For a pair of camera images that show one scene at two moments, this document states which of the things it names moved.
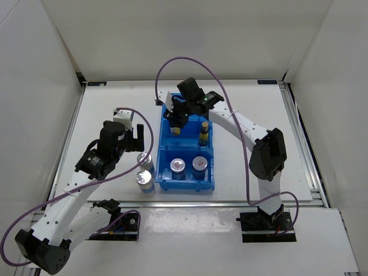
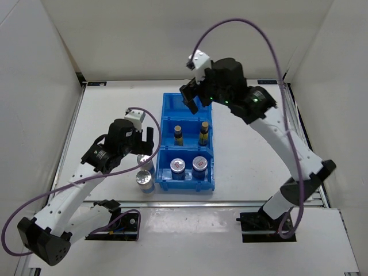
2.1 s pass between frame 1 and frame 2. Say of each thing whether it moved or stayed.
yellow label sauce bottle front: moved
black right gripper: moved
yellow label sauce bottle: stayed
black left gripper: stayed
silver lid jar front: stayed
